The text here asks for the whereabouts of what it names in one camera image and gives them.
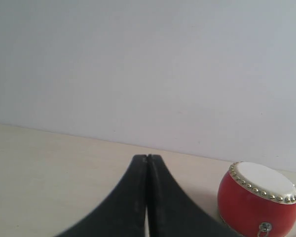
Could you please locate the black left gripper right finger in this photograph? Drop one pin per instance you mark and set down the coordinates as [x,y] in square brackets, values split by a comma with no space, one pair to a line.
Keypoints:
[171,212]

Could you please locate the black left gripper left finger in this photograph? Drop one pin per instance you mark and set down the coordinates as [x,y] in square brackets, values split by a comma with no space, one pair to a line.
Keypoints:
[122,213]

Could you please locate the small red drum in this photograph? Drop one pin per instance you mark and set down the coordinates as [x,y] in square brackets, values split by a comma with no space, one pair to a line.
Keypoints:
[257,201]

